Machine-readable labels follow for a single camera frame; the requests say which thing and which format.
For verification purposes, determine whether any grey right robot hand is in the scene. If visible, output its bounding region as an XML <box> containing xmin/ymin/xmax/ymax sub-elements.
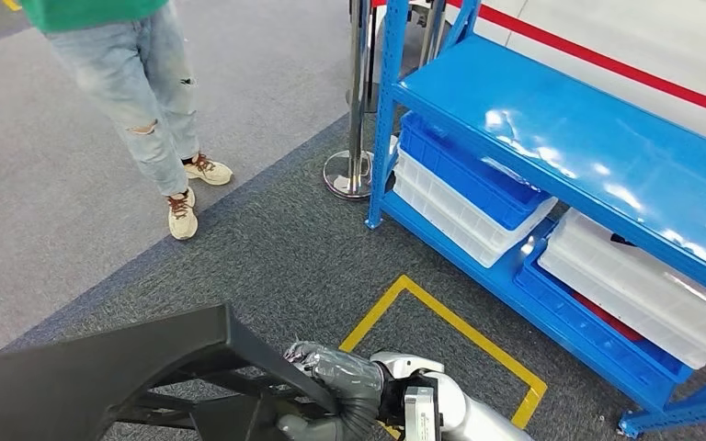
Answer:
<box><xmin>277</xmin><ymin>339</ymin><xmax>386</xmax><ymax>441</ymax></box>

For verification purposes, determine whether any black plastic frame part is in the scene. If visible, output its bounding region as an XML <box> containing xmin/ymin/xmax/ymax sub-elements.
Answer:
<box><xmin>0</xmin><ymin>304</ymin><xmax>339</xmax><ymax>441</ymax></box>

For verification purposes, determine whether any red part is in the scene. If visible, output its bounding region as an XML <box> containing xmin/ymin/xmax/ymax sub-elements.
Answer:
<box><xmin>572</xmin><ymin>290</ymin><xmax>645</xmax><ymax>344</ymax></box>

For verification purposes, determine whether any blue metal shelf rack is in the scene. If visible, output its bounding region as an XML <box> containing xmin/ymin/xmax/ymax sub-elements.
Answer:
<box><xmin>365</xmin><ymin>0</ymin><xmax>706</xmax><ymax>439</ymax></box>

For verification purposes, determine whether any white plastic bin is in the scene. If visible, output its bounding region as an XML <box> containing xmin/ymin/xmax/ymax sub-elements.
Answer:
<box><xmin>392</xmin><ymin>173</ymin><xmax>500</xmax><ymax>269</ymax></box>
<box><xmin>538</xmin><ymin>255</ymin><xmax>706</xmax><ymax>370</ymax></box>
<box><xmin>538</xmin><ymin>209</ymin><xmax>706</xmax><ymax>367</ymax></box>
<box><xmin>393</xmin><ymin>147</ymin><xmax>560</xmax><ymax>260</ymax></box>

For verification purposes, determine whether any blue plastic bin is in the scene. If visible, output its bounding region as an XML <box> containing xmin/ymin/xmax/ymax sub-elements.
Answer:
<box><xmin>398</xmin><ymin>111</ymin><xmax>554</xmax><ymax>232</ymax></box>
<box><xmin>514</xmin><ymin>233</ymin><xmax>695</xmax><ymax>416</ymax></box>

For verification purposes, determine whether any person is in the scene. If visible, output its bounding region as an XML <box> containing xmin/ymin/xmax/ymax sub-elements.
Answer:
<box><xmin>20</xmin><ymin>0</ymin><xmax>234</xmax><ymax>242</ymax></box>

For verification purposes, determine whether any red barrier belt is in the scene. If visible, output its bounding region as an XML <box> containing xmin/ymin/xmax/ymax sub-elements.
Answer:
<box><xmin>444</xmin><ymin>0</ymin><xmax>706</xmax><ymax>123</ymax></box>

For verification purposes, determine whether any white car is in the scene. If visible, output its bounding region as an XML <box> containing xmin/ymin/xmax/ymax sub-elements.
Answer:
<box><xmin>410</xmin><ymin>0</ymin><xmax>706</xmax><ymax>153</ymax></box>

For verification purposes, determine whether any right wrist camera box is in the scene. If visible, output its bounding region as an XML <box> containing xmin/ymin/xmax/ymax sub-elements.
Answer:
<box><xmin>401</xmin><ymin>385</ymin><xmax>438</xmax><ymax>441</ymax></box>

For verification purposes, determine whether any chrome stanchion post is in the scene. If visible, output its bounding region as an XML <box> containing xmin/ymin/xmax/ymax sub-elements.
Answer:
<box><xmin>345</xmin><ymin>0</ymin><xmax>384</xmax><ymax>115</ymax></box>
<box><xmin>322</xmin><ymin>0</ymin><xmax>386</xmax><ymax>201</ymax></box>
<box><xmin>407</xmin><ymin>0</ymin><xmax>451</xmax><ymax>68</ymax></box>

